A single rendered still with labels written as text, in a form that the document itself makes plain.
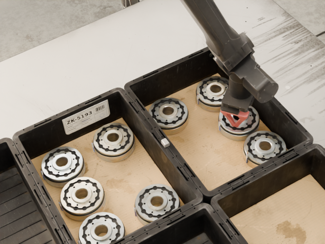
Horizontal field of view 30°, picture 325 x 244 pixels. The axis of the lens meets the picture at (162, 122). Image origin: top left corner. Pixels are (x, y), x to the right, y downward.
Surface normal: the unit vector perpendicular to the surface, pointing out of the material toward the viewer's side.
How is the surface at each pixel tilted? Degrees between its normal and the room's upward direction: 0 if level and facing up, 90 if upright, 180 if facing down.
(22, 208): 0
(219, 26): 95
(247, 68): 27
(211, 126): 0
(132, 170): 0
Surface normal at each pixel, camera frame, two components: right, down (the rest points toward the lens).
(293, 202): -0.05, -0.64
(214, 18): 0.56, 0.67
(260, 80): -0.38, -0.33
